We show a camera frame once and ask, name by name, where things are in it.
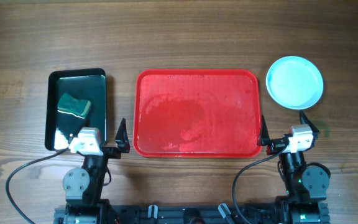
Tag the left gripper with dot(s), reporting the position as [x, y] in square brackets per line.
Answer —
[120, 137]

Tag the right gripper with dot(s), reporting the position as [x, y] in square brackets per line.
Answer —
[275, 144]

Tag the light blue plate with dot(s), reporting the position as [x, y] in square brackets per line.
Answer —
[294, 83]

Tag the green yellow sponge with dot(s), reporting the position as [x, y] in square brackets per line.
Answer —
[70, 105]

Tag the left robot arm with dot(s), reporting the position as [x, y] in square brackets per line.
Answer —
[83, 186]

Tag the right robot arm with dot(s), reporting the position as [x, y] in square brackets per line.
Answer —
[306, 183]

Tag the red plastic tray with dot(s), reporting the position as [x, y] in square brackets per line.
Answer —
[197, 113]

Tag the black water tray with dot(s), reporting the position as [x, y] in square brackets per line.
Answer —
[85, 84]

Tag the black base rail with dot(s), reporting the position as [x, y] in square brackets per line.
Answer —
[191, 214]

